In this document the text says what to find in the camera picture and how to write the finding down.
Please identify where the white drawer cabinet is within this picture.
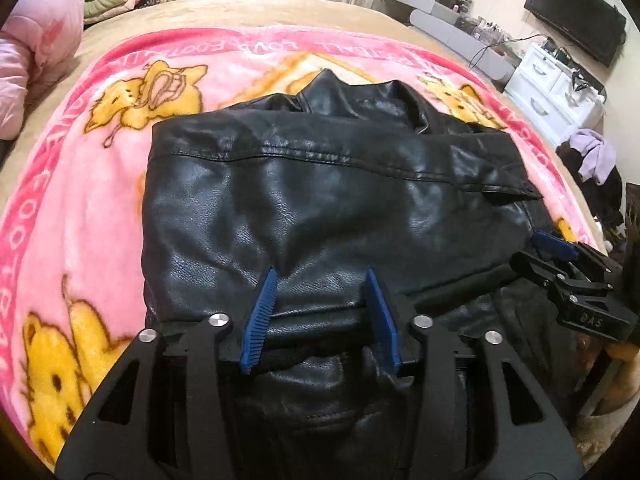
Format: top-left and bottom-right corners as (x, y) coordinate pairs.
(504, 44), (605, 148)

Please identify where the black flat television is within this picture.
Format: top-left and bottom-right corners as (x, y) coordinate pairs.
(524, 0), (626, 67)

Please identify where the pink cartoon fleece blanket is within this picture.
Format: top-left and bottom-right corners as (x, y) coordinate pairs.
(1, 25), (602, 465)

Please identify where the black leather jacket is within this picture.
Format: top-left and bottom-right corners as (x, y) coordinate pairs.
(142, 70), (578, 479)

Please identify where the lilac garment on chair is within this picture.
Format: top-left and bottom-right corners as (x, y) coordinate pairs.
(568, 129), (616, 185)

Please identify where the pink quilted comforter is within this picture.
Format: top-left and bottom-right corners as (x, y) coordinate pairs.
(1, 0), (85, 141)

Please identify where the grey white vanity desk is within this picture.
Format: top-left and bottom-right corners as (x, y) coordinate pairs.
(376, 0), (515, 88)

